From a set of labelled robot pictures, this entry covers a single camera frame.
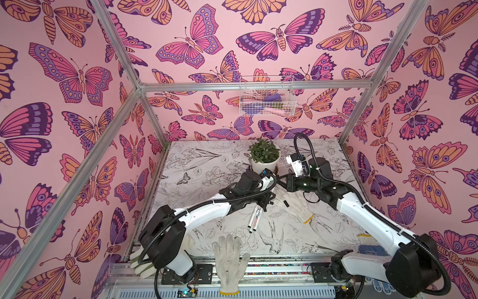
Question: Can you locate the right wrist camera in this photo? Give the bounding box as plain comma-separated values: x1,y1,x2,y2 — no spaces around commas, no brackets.
286,153,309,177

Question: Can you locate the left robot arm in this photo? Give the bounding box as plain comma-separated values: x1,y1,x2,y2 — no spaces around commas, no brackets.
130,169,277,283

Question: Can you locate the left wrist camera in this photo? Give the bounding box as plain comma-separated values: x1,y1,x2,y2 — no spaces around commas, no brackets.
260,168,275,191

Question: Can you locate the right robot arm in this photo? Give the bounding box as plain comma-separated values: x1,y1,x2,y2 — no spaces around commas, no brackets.
281,154,451,298

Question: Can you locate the striped glove left edge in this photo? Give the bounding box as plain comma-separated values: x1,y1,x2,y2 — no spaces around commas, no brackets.
130,246,156,279

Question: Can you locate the white potted green plant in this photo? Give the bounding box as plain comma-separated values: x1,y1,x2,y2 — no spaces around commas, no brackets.
249,138,281,174

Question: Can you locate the blue dotted glove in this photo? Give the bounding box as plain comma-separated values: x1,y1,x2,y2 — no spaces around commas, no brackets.
357,234,389,256

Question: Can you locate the small circuit board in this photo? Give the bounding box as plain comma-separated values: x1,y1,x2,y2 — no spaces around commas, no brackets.
177,288,198,299

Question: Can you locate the white glove on table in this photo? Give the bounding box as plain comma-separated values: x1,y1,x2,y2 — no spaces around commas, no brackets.
273,187,314,224

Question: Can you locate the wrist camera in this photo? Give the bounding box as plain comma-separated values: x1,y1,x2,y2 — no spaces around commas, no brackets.
260,168,275,191
286,153,309,177

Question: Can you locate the white glove front edge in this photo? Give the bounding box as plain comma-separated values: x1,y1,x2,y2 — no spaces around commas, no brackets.
212,234,250,296

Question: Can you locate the white wire wall basket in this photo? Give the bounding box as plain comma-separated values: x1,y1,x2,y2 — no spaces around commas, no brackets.
238,80,297,118

